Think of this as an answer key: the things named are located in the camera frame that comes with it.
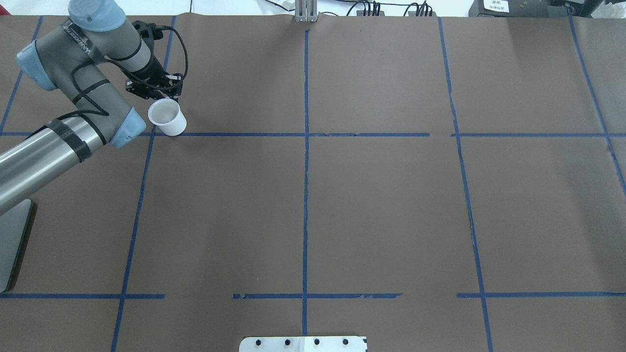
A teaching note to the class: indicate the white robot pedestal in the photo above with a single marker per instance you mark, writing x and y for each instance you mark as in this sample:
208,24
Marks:
304,344

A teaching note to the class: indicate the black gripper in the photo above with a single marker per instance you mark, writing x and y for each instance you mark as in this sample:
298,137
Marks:
155,72

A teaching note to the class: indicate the black desktop box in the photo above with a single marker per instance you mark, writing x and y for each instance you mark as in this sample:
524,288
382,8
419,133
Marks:
516,9

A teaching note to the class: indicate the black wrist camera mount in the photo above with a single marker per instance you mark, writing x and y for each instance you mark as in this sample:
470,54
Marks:
149,32

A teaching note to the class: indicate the grey closed laptop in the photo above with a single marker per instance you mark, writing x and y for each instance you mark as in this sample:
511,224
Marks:
13,227

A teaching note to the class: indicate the white ceramic cup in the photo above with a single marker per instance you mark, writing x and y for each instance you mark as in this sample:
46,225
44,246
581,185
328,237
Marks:
167,116

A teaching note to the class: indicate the aluminium frame post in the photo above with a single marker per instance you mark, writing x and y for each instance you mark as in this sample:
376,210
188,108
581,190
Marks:
306,11

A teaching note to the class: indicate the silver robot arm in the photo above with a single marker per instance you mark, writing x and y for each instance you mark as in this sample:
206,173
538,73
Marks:
67,59

